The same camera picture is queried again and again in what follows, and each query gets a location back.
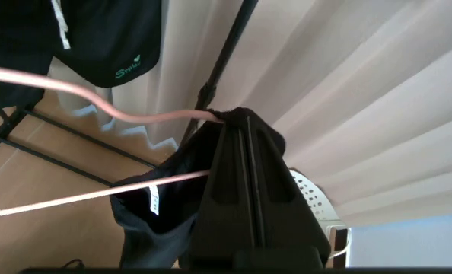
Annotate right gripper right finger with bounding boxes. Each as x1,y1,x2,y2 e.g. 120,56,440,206
247,116,332,267

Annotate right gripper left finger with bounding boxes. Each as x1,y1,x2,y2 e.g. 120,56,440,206
189,120,256,267

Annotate black garment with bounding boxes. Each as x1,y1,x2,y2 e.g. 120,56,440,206
110,107,288,269

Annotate pink clothes hanger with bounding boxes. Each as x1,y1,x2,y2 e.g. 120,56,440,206
0,64,224,220

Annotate black shorts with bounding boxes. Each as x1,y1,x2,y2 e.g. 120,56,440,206
0,0,163,112

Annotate white laundry basket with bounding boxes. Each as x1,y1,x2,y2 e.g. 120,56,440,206
288,169,352,260

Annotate black clothes rack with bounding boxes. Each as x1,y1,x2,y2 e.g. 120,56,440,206
0,0,259,188

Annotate beige curtain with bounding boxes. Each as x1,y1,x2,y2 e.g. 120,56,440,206
46,0,452,229

